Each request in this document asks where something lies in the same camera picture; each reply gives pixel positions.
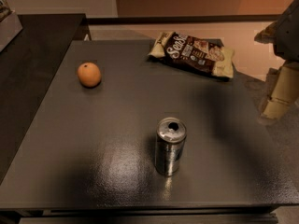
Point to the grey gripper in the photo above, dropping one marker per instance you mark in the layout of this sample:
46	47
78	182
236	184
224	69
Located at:
290	34

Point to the silver redbull can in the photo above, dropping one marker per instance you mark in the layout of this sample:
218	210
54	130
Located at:
171	135

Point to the brown seaweed snack bag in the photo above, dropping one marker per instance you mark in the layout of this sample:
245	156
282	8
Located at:
187	51

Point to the orange fruit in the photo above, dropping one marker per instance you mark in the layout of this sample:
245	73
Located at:
89	74

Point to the grey box on side table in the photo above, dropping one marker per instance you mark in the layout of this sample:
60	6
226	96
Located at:
10	24

